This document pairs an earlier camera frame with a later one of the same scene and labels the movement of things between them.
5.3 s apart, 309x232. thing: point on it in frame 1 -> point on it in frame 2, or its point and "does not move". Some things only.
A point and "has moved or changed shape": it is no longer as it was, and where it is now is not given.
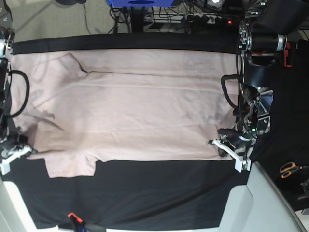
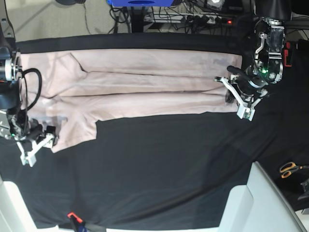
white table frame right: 259,206 does not move
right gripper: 238,143 -> 245,94
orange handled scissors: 287,169 does not move
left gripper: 12,147 -> 35,138
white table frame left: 14,216 does not move
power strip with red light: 192,19 does not move
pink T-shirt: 136,104 has moved or changed shape
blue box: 141,3 does not move
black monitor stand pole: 137,19 does not move
